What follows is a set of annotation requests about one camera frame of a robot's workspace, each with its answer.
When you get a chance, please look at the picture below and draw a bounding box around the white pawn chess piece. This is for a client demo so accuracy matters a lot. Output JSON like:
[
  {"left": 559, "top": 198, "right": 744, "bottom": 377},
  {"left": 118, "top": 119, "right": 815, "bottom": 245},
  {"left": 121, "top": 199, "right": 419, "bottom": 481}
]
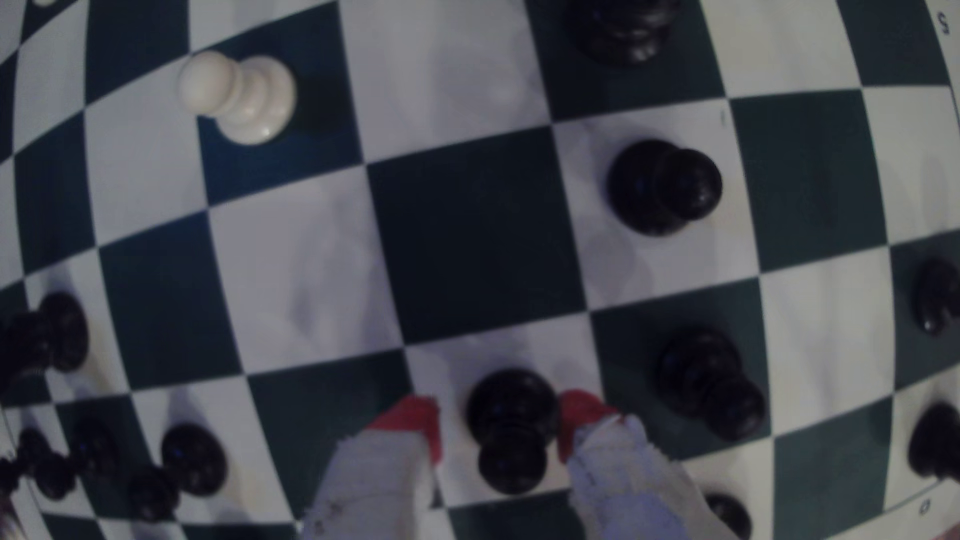
[{"left": 177, "top": 50, "right": 298, "bottom": 147}]

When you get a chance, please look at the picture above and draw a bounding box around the green and white chessboard mat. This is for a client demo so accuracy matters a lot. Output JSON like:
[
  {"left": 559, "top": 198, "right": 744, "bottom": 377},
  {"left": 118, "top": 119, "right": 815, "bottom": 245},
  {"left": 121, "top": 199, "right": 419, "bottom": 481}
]
[{"left": 0, "top": 0, "right": 960, "bottom": 540}]

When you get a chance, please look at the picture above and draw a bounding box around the black rook chess piece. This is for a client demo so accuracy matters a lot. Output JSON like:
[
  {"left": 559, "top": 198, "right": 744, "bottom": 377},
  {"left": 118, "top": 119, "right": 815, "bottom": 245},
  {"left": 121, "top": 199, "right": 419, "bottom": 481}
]
[{"left": 907, "top": 402, "right": 960, "bottom": 483}]

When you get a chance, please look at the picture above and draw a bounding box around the black knight chess piece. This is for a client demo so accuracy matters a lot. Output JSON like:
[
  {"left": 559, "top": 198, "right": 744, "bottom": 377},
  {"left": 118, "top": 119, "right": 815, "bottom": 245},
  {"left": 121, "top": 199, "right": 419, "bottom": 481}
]
[{"left": 0, "top": 291, "right": 91, "bottom": 380}]

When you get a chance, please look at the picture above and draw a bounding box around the black bishop chess piece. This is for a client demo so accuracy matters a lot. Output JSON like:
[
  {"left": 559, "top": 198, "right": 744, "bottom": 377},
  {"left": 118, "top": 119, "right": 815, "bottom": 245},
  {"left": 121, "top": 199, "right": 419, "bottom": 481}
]
[
  {"left": 564, "top": 0, "right": 682, "bottom": 66},
  {"left": 705, "top": 492, "right": 753, "bottom": 540}
]

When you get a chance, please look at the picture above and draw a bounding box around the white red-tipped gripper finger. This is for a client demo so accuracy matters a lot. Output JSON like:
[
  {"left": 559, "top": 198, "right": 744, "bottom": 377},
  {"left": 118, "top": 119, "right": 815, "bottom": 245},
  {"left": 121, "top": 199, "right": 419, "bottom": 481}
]
[
  {"left": 300, "top": 396, "right": 453, "bottom": 540},
  {"left": 557, "top": 389, "right": 741, "bottom": 540}
]

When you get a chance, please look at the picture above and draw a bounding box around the black pawn chess piece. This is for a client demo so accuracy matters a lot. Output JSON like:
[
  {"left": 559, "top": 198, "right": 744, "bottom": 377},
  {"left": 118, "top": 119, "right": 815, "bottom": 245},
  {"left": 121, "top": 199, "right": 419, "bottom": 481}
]
[
  {"left": 911, "top": 257, "right": 960, "bottom": 336},
  {"left": 127, "top": 423, "right": 228, "bottom": 522},
  {"left": 607, "top": 139, "right": 724, "bottom": 238},
  {"left": 657, "top": 325, "right": 768, "bottom": 442},
  {"left": 465, "top": 368, "right": 562, "bottom": 497},
  {"left": 18, "top": 420, "right": 120, "bottom": 501}
]

